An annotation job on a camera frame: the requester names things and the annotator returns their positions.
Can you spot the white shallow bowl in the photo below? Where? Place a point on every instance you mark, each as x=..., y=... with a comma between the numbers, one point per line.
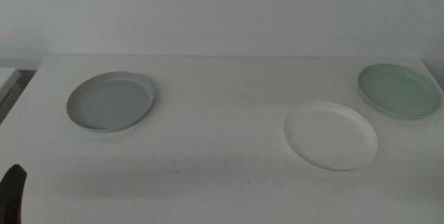
x=329, y=137

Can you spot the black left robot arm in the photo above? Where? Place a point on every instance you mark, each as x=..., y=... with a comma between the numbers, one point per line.
x=12, y=196

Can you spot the pale green shallow bowl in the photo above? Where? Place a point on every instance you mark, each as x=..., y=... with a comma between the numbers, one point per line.
x=399, y=92

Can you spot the grey shallow bowl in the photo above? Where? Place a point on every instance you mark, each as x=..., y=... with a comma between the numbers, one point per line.
x=111, y=104

